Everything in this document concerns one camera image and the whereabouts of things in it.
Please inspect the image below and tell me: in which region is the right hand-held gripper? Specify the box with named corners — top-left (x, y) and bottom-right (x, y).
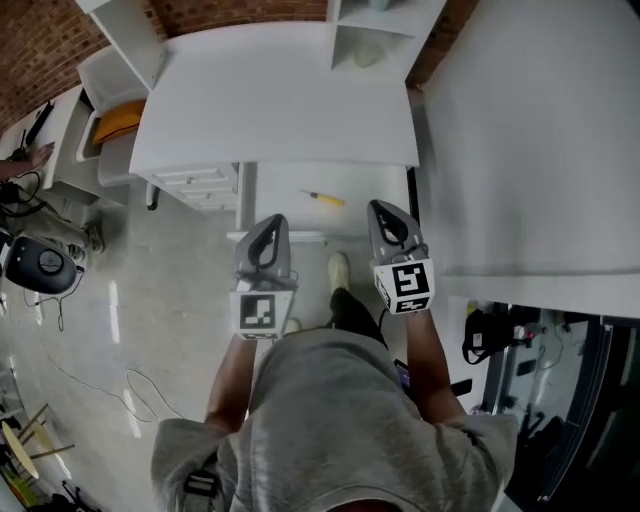
top-left (366, 199), bottom-right (437, 316)

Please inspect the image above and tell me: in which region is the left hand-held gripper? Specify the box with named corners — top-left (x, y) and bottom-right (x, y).
top-left (228, 213), bottom-right (300, 342)

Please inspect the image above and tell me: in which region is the white desk drawer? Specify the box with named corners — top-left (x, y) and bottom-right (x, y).
top-left (226, 161), bottom-right (417, 245)

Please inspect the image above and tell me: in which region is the yellow handled screwdriver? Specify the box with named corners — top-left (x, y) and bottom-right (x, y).
top-left (299, 188), bottom-right (347, 208)

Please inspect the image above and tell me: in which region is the person's left forearm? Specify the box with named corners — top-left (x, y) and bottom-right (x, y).
top-left (203, 331), bottom-right (262, 432)

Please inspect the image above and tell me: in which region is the person's right forearm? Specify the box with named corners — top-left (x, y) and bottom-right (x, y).
top-left (403, 308), bottom-right (470, 427)

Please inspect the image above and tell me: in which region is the white small drawer unit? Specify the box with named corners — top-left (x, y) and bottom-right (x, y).
top-left (144, 164), bottom-right (241, 212)

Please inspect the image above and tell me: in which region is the person's black trouser leg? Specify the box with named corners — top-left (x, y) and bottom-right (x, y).
top-left (327, 286), bottom-right (390, 350)

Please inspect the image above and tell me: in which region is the person's right beige shoe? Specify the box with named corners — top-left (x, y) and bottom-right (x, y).
top-left (327, 251), bottom-right (352, 292)

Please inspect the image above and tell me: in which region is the black bag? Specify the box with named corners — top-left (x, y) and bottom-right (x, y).
top-left (461, 308), bottom-right (517, 367)

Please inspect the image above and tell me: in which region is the dark phone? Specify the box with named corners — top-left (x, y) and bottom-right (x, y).
top-left (392, 358), bottom-right (413, 392)

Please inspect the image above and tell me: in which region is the person's grey shirt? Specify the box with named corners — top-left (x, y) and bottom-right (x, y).
top-left (150, 327), bottom-right (520, 512)

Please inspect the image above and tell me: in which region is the large white table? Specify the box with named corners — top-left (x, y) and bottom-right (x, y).
top-left (418, 0), bottom-right (640, 321)

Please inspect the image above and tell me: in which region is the white desk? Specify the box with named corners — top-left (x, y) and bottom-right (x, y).
top-left (128, 21), bottom-right (421, 177)

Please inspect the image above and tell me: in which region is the pale green round object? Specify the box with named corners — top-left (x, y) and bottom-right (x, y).
top-left (353, 43), bottom-right (387, 70)

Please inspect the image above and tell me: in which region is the black round device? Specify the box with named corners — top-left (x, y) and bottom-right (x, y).
top-left (3, 233), bottom-right (80, 296)

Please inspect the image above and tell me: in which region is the orange cushion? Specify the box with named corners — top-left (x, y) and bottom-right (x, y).
top-left (91, 99), bottom-right (148, 147)

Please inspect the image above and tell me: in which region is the white open shelf unit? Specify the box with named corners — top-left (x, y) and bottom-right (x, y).
top-left (327, 0), bottom-right (447, 82)

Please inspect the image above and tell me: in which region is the white chair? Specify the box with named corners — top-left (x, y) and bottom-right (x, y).
top-left (74, 45), bottom-right (152, 188)

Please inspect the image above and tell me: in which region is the round wooden stool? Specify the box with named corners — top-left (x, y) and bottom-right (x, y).
top-left (0, 402), bottom-right (77, 482)

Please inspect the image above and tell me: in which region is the black long tool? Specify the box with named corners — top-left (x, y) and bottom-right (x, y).
top-left (23, 99), bottom-right (56, 147)

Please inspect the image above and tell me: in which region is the white tall shelf board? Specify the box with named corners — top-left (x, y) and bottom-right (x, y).
top-left (74, 0), bottom-right (167, 93)

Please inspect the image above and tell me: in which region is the black strap buckle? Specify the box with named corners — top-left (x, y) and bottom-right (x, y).
top-left (182, 468), bottom-right (220, 500)

